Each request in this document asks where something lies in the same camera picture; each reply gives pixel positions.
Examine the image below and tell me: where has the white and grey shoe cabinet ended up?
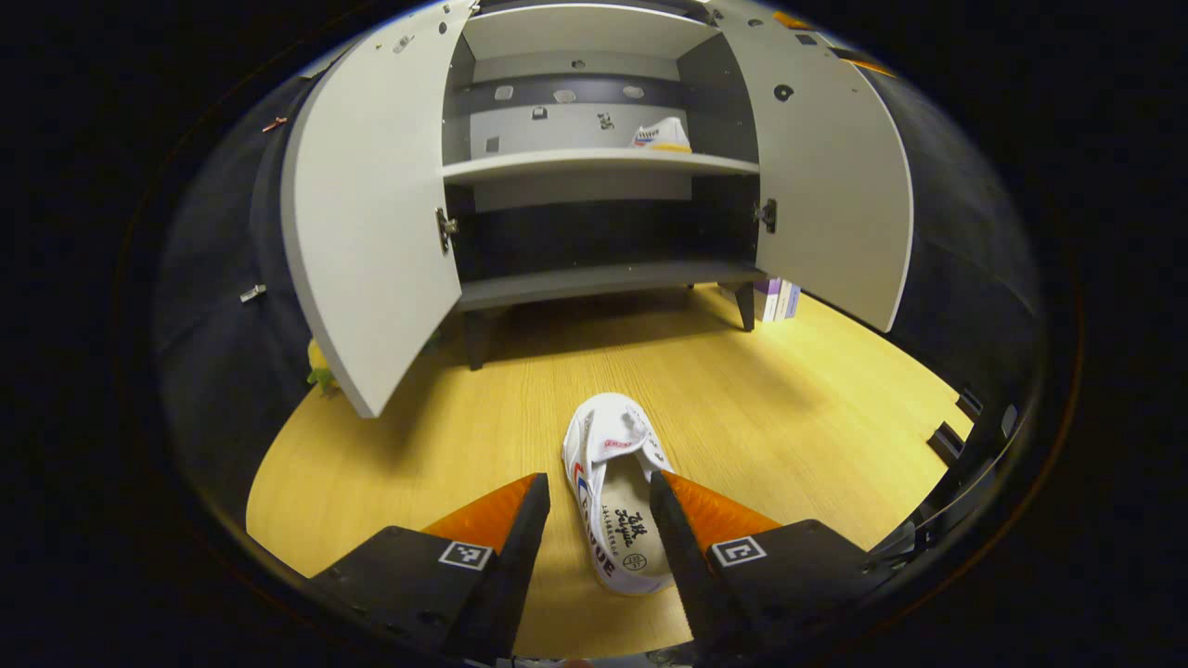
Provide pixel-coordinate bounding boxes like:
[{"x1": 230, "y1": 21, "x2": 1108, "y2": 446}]
[{"x1": 280, "y1": 0, "x2": 915, "y2": 418}]

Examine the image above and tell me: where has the white cabinet door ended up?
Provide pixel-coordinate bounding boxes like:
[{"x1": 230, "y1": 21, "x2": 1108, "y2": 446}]
[
  {"x1": 715, "y1": 0, "x2": 915, "y2": 333},
  {"x1": 280, "y1": 5, "x2": 474, "y2": 418}
]

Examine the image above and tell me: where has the black backdrop cloth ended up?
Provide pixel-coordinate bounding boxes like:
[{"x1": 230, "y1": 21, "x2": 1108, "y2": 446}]
[
  {"x1": 835, "y1": 46, "x2": 1045, "y2": 418},
  {"x1": 153, "y1": 74, "x2": 321, "y2": 520}
]

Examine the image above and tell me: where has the white canvas shoe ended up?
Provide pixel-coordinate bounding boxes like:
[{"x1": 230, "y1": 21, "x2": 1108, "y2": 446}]
[
  {"x1": 633, "y1": 116, "x2": 692, "y2": 154},
  {"x1": 562, "y1": 392, "x2": 677, "y2": 597}
]

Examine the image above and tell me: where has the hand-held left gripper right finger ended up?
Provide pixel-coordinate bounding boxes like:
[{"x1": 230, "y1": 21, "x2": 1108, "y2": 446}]
[{"x1": 650, "y1": 470, "x2": 892, "y2": 650}]

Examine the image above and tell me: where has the yellow plush toy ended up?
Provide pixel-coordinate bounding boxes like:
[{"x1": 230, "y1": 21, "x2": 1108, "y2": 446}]
[{"x1": 306, "y1": 339, "x2": 341, "y2": 398}]

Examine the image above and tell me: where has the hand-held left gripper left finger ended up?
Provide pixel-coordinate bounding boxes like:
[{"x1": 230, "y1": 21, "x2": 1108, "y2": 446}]
[{"x1": 311, "y1": 473, "x2": 551, "y2": 662}]

